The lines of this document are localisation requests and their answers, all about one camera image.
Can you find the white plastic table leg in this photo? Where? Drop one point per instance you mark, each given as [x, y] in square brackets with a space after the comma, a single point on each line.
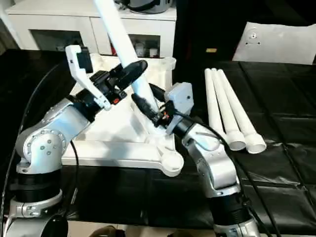
[118, 37]
[225, 103]
[213, 103]
[236, 103]

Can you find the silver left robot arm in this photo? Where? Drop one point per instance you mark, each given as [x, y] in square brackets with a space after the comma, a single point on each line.
[44, 143]

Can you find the red bottle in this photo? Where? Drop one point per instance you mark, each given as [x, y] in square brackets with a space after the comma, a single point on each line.
[114, 50]

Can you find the white plastic table top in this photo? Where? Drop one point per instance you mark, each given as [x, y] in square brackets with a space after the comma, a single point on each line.
[118, 148]

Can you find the grey helmet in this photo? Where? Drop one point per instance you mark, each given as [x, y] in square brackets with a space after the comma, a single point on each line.
[148, 6]

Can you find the white glass-door cabinet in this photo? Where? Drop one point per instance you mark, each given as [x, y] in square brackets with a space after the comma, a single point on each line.
[61, 22]

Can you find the black box with gold label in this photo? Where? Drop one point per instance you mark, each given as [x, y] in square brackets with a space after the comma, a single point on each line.
[209, 24]

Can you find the black work mat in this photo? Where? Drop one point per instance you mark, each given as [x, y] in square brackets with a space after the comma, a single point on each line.
[271, 98]

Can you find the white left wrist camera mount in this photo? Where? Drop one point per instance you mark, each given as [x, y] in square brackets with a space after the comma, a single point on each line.
[84, 81]

